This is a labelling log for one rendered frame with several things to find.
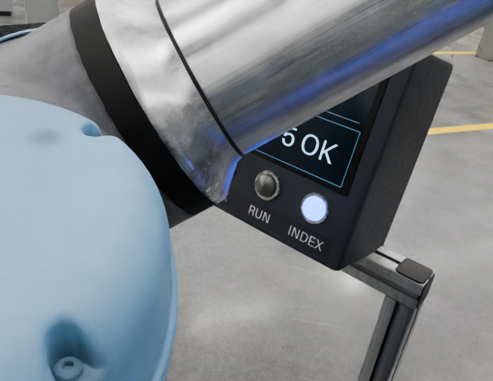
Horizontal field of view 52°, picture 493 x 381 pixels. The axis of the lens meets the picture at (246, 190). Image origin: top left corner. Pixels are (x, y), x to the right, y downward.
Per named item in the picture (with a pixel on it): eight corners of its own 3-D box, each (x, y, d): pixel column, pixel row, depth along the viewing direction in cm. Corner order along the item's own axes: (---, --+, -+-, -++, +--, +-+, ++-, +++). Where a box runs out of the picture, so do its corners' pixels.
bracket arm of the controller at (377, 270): (427, 295, 49) (436, 271, 47) (415, 311, 47) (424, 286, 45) (237, 198, 61) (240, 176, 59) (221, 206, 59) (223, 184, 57)
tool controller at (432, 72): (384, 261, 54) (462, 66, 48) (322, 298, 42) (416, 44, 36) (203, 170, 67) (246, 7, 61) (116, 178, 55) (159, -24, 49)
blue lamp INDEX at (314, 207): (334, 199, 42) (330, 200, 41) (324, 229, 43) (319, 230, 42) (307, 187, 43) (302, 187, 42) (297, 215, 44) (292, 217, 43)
